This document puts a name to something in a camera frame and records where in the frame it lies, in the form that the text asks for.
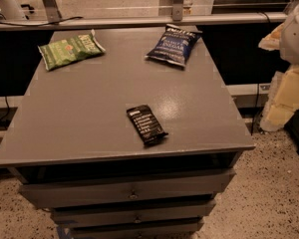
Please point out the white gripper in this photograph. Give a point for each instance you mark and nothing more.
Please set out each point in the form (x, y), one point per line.
(296, 39)

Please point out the green jalapeno chip bag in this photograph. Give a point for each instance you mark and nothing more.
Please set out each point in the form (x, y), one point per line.
(71, 50)

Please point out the blue salt vinegar chip bag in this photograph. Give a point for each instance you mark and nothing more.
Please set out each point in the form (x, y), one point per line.
(174, 46)

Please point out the black rxbar chocolate bar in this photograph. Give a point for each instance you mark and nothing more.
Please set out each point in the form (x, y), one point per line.
(146, 124)

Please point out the grey drawer cabinet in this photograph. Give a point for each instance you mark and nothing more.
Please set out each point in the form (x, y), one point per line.
(76, 153)

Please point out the metal bracket post centre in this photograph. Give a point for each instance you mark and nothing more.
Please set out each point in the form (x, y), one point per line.
(177, 10)

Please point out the metal bracket post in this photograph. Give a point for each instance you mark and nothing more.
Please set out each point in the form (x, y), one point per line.
(177, 10)
(52, 10)

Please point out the grey metal rail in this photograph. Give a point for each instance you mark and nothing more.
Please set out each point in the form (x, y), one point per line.
(142, 22)

